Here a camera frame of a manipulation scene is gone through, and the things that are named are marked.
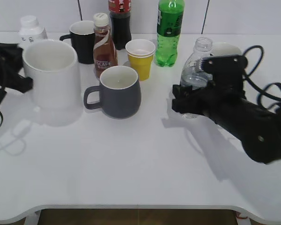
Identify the brown Nescafe coffee bottle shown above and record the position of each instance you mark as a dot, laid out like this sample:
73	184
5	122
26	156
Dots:
104	51

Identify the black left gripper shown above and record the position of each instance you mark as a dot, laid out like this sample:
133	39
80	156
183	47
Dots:
11	63

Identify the green soda bottle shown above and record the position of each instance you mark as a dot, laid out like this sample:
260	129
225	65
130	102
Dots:
169	23

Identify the dark cola bottle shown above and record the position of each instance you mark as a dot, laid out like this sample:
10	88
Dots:
120	13

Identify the white yogurt drink bottle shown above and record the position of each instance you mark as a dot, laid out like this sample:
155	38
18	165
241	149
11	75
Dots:
31	30

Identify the yellow paper cup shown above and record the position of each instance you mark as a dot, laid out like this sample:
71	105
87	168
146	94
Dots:
140	55

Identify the red cup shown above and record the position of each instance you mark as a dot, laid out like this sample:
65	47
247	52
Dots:
223	48

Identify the white mug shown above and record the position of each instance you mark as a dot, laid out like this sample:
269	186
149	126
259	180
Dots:
54	68

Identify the clear water bottle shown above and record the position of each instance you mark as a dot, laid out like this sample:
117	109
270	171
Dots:
189	76

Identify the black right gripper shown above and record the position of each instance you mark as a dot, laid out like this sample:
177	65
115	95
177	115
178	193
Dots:
258	129

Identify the grey mug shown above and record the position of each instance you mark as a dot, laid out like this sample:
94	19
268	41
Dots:
119	92

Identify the black mug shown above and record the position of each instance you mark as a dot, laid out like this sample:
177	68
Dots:
82	37

